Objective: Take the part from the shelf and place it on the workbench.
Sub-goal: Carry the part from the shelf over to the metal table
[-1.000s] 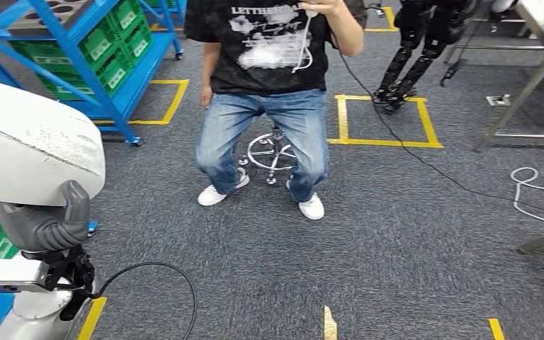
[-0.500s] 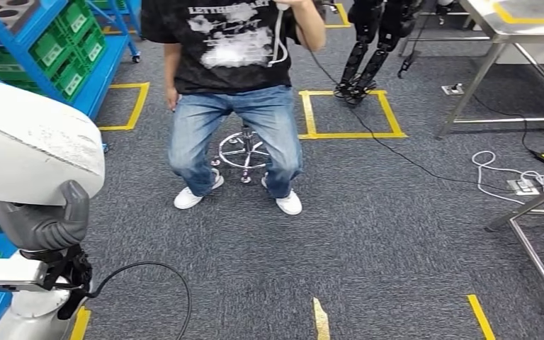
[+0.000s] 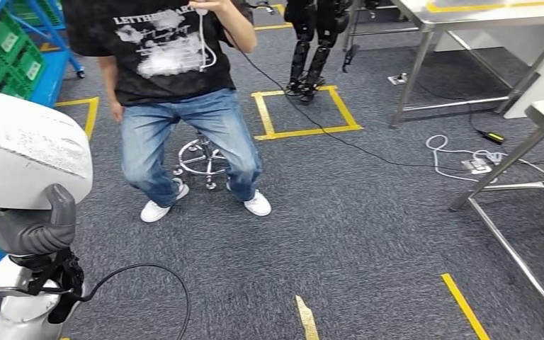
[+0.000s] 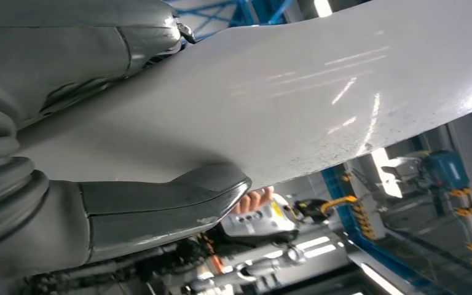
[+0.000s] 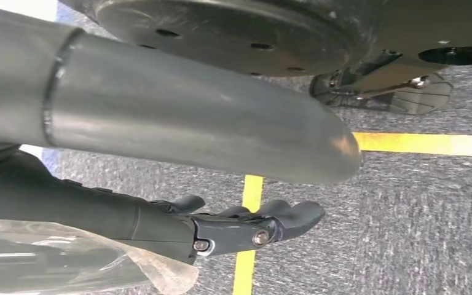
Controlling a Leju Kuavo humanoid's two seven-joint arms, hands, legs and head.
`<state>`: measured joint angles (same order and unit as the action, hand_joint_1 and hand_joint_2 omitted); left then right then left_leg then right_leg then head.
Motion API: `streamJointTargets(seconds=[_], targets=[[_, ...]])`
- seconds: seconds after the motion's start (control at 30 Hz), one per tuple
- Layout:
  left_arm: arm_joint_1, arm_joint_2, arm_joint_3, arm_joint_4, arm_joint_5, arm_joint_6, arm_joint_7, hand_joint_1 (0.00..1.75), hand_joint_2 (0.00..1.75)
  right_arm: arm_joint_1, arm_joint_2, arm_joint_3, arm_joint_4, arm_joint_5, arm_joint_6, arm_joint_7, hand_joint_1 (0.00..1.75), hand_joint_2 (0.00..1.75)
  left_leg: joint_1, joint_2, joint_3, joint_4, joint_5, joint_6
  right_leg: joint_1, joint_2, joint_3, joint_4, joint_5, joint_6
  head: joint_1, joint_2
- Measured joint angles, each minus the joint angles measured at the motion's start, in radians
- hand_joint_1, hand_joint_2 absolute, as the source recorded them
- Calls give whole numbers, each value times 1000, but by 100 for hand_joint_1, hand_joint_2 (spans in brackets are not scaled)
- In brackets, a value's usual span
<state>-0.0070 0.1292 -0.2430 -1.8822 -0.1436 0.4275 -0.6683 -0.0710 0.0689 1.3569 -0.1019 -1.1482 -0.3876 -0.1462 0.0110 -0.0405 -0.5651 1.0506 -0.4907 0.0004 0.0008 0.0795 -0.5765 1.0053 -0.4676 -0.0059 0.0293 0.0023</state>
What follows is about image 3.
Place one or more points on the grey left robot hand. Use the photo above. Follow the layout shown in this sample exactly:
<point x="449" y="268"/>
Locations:
<point x="28" y="232"/>

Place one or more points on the white curved plastic part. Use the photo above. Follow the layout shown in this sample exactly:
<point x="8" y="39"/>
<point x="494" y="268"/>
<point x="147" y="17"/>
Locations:
<point x="23" y="150"/>

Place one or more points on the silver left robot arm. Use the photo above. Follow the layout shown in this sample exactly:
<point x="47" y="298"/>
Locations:
<point x="23" y="314"/>

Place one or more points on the person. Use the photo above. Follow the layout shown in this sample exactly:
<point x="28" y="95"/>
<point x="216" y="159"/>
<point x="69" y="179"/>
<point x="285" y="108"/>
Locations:
<point x="169" y="122"/>

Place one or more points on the chrome five-leg stool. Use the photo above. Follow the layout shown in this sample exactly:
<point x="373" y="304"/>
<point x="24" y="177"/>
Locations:
<point x="201" y="162"/>

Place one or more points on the black humanoid robot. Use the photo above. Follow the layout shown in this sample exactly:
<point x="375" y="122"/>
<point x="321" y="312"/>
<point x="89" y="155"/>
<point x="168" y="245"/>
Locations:
<point x="300" y="56"/>

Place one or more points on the white power strip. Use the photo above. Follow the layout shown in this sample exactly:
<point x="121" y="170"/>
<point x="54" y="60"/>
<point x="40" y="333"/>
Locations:
<point x="476" y="165"/>
<point x="398" y="79"/>

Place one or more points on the black yellow power adapter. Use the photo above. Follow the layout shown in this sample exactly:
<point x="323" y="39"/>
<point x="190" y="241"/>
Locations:
<point x="493" y="137"/>

